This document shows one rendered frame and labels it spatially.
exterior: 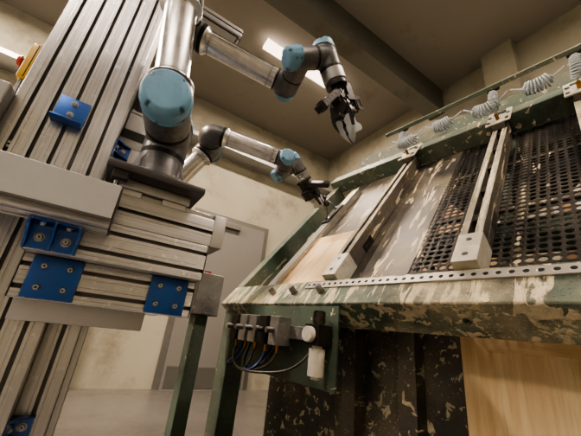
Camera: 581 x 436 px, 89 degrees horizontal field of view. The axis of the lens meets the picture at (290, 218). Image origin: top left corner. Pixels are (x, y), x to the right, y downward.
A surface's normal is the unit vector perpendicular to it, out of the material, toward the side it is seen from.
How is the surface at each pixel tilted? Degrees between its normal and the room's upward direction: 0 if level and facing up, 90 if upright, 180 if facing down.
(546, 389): 90
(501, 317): 141
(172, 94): 97
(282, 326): 90
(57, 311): 90
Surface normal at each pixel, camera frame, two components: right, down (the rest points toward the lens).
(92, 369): 0.55, -0.26
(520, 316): -0.55, 0.52
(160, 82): 0.33, -0.18
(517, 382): -0.75, -0.32
